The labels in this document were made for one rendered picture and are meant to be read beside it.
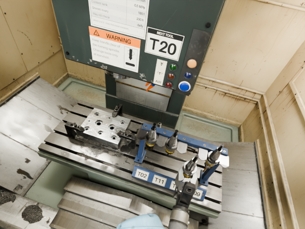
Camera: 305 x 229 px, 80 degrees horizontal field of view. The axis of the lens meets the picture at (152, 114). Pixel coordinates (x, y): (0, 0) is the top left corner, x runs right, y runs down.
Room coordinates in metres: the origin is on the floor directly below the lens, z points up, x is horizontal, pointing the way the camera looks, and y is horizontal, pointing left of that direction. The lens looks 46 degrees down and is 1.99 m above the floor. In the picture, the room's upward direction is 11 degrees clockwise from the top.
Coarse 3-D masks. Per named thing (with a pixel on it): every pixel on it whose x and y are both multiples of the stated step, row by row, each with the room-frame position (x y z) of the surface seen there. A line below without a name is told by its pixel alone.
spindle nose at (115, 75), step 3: (105, 72) 0.65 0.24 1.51; (108, 72) 0.64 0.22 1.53; (111, 72) 0.63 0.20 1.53; (111, 75) 0.64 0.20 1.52; (114, 75) 0.63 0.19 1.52; (117, 75) 0.63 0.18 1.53; (120, 75) 0.63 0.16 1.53; (123, 75) 0.64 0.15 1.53; (117, 78) 0.63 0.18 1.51; (120, 78) 0.63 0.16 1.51; (123, 78) 0.64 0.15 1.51; (126, 78) 0.64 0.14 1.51
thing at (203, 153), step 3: (198, 147) 0.58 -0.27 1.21; (198, 150) 0.55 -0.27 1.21; (201, 150) 0.56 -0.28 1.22; (204, 150) 0.56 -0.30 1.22; (207, 150) 0.56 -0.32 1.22; (198, 153) 0.54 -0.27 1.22; (201, 153) 0.54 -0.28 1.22; (204, 153) 0.54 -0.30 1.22; (207, 153) 0.55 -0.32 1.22; (201, 156) 0.52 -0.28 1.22; (204, 156) 0.53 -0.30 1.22; (201, 159) 0.50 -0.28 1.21; (204, 159) 0.51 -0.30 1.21
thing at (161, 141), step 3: (159, 135) 0.60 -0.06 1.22; (162, 135) 0.61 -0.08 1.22; (159, 138) 0.58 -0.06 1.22; (162, 138) 0.59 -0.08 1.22; (165, 138) 0.59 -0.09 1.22; (156, 141) 0.56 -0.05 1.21; (159, 141) 0.56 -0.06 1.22; (162, 141) 0.57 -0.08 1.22; (165, 141) 0.57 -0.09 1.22; (159, 144) 0.54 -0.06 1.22; (162, 144) 0.55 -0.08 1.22; (165, 144) 0.55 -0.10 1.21
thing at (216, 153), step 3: (216, 150) 0.52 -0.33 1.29; (213, 153) 0.52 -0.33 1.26; (216, 153) 0.52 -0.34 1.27; (219, 153) 0.52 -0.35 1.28; (210, 156) 0.52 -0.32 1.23; (213, 156) 0.52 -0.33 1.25; (216, 156) 0.51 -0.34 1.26; (219, 156) 0.52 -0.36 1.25; (213, 159) 0.51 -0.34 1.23; (216, 159) 0.51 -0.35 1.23
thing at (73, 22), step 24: (72, 0) 0.51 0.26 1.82; (168, 0) 0.48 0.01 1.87; (192, 0) 0.47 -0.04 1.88; (216, 0) 0.46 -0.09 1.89; (72, 24) 0.52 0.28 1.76; (168, 24) 0.48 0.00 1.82; (192, 24) 0.47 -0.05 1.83; (216, 24) 0.47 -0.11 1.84; (72, 48) 0.52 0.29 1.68; (144, 48) 0.48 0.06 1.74; (120, 72) 0.49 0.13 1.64; (144, 72) 0.48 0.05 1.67; (168, 72) 0.47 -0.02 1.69
